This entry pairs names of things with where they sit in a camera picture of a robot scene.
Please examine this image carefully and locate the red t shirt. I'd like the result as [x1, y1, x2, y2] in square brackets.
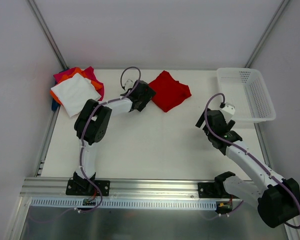
[148, 70, 192, 113]

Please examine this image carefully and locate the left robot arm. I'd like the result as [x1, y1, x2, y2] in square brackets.
[66, 80, 156, 196]

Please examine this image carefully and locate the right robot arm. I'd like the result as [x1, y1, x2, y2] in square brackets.
[196, 108, 300, 228]

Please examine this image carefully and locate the white plastic basket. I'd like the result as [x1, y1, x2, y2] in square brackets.
[216, 67, 277, 123]

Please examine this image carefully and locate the orange folded t shirt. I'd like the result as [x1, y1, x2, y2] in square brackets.
[50, 67, 104, 108]

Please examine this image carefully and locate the pink folded t shirt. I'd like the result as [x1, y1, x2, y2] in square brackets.
[53, 66, 105, 100]

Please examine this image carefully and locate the white folded t shirt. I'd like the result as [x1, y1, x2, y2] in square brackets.
[51, 73, 101, 118]

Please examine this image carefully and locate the blue folded t shirt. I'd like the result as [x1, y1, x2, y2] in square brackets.
[51, 99, 60, 112]

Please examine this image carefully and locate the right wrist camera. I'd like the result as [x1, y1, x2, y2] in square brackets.
[220, 102, 236, 123]

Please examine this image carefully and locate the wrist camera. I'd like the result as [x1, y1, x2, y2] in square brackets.
[123, 79, 134, 90]
[220, 102, 236, 123]

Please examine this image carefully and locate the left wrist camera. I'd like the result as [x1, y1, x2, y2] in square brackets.
[123, 79, 134, 90]

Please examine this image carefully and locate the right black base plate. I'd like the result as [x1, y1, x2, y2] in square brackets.
[197, 182, 238, 199]

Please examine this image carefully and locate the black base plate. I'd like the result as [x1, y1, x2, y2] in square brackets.
[65, 179, 111, 197]
[197, 182, 238, 199]

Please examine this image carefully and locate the left metal frame post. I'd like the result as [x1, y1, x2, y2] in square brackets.
[26, 0, 68, 70]

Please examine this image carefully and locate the metal frame post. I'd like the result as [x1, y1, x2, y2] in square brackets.
[244, 0, 292, 68]
[26, 0, 68, 70]

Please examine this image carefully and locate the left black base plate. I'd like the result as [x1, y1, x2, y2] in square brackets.
[65, 179, 111, 197]

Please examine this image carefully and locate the right metal frame post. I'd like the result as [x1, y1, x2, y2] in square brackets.
[244, 0, 292, 68]

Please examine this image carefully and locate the aluminium mounting rail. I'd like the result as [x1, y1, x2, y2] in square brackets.
[20, 177, 212, 200]

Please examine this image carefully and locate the white slotted cable duct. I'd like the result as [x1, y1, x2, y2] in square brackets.
[30, 197, 217, 211]

